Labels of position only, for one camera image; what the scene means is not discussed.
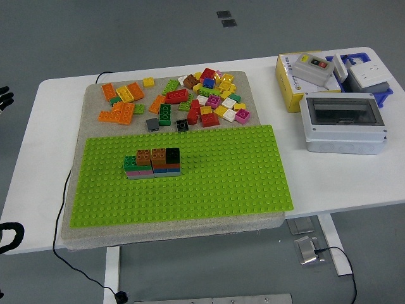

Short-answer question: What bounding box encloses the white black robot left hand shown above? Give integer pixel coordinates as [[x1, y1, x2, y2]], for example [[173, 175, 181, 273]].
[[0, 85, 15, 113]]

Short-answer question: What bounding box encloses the brown square toy brick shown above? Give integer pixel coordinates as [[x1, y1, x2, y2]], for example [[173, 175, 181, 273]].
[[136, 149, 153, 167], [151, 148, 167, 165]]

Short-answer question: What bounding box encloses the orange long toy brick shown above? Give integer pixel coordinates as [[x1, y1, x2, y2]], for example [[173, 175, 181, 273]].
[[97, 110, 118, 124], [126, 82, 146, 101], [147, 94, 167, 115], [101, 82, 118, 103], [110, 101, 135, 126]]

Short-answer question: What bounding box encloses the yellow long toy brick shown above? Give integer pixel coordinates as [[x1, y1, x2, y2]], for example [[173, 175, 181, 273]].
[[115, 85, 135, 104]]

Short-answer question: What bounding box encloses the dark green long toy brick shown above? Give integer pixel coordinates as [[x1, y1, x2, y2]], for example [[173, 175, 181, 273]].
[[158, 103, 173, 127]]

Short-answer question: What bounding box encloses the lime green long toy brick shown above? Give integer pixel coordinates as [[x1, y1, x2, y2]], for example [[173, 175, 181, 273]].
[[197, 87, 222, 99], [161, 79, 180, 97]]

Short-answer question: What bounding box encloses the blackish green square toy brick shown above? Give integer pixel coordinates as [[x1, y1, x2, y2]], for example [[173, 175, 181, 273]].
[[165, 148, 181, 165]]

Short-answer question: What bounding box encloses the magenta square toy brick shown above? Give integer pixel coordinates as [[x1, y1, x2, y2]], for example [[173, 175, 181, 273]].
[[205, 94, 222, 110], [234, 108, 252, 125]]

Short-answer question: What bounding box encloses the lime green studded baseplate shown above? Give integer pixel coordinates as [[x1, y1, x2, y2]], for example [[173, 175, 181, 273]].
[[68, 124, 294, 229]]

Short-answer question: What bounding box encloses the grey-brown speckled mat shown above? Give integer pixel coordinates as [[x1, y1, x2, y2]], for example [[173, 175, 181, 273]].
[[59, 70, 285, 253]]

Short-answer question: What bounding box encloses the white table leg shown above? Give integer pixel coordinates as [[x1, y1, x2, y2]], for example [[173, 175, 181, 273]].
[[103, 245, 122, 304], [317, 213, 353, 277]]

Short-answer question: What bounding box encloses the yellow white cardboard box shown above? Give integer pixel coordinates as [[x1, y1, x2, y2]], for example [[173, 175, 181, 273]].
[[274, 51, 342, 113]]

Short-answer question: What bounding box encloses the long metal floor plate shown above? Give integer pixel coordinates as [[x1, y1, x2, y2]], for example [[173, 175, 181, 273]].
[[134, 293, 294, 304]]

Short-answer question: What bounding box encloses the white plastic cover piece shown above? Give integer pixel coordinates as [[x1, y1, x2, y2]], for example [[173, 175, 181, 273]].
[[332, 53, 347, 84]]

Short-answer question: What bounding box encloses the grey plastic box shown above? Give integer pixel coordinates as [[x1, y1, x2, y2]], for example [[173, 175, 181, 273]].
[[343, 74, 391, 94]]

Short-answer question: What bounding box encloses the blue plastic bin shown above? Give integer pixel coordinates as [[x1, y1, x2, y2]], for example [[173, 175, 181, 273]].
[[325, 52, 394, 109]]

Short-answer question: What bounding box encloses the black power cord with plug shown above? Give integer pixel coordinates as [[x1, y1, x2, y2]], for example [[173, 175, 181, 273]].
[[52, 170, 129, 304]]

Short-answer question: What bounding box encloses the grey push-button switch box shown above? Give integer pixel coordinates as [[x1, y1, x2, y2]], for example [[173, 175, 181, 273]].
[[293, 53, 336, 87]]

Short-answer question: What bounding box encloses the grey enclosure with clear lid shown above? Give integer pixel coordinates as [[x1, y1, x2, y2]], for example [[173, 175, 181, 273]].
[[299, 92, 389, 156]]

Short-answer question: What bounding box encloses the white wall socket plate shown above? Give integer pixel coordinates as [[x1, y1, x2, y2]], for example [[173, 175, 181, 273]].
[[347, 62, 392, 90]]

